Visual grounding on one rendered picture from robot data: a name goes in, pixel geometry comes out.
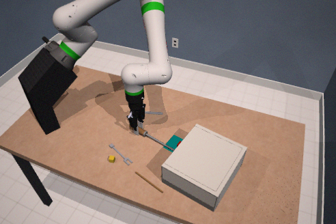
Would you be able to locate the small yellow cube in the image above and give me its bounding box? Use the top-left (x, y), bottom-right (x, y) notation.
top-left (109, 156), bottom-right (115, 163)

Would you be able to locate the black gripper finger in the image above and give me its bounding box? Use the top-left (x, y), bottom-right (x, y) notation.
top-left (137, 103), bottom-right (146, 128)
top-left (127, 111), bottom-right (139, 135)

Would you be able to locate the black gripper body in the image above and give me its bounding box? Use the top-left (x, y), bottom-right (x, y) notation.
top-left (128, 101), bottom-right (143, 116)

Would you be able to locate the teal square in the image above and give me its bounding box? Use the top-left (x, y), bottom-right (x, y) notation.
top-left (164, 135), bottom-right (183, 152)

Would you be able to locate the metal hook with brown wooden handle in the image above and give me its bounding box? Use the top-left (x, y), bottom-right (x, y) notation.
top-left (138, 127), bottom-right (174, 151)

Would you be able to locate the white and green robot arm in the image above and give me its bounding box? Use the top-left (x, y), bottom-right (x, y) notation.
top-left (42, 0), bottom-right (173, 104)

